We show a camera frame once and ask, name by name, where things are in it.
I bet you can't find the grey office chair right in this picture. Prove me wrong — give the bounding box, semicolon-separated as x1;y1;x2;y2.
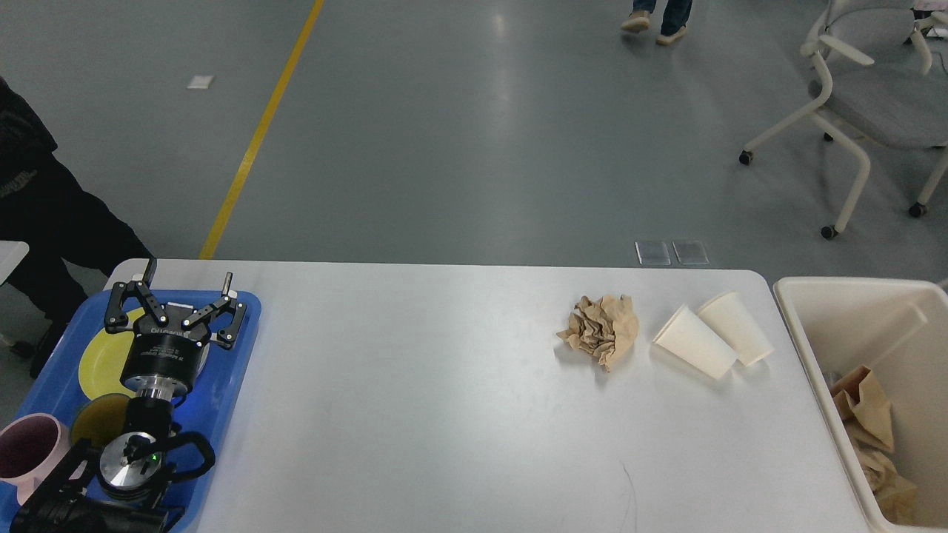
739;1;947;240

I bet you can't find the left floor socket plate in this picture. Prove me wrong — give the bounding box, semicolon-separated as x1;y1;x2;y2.
635;241;671;267

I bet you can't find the blue plastic tray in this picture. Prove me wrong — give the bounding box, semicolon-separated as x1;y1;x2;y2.
0;290;261;533

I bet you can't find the brown paper top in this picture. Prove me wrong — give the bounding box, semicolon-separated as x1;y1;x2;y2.
556;294;640;372

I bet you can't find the beige plastic bin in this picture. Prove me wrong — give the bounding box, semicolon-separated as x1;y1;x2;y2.
773;277;947;532

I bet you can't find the person in dark clothes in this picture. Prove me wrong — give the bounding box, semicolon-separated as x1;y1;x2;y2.
1;81;151;378

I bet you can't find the right floor socket plate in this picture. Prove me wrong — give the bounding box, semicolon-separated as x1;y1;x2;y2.
672;240;710;267

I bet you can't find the yellow plastic plate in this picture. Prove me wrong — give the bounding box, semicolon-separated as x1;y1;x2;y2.
79;307;185;401

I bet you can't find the dark green mug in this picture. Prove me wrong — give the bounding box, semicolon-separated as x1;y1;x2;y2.
69;392;131;448

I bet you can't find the white side table corner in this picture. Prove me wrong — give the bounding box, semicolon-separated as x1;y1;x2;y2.
0;241;30;286

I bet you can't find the white cup behind gripper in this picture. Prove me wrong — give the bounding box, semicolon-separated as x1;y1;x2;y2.
698;291;775;366

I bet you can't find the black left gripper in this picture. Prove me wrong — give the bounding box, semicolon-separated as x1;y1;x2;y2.
104;257;247;397

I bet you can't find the pink ribbed mug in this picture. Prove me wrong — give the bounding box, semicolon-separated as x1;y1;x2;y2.
1;414;72;505

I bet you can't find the white paper cup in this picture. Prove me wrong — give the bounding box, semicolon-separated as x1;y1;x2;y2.
653;306;738;379

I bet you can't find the floor socket plate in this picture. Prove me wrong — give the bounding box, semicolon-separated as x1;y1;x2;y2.
672;240;710;267
635;241;671;267

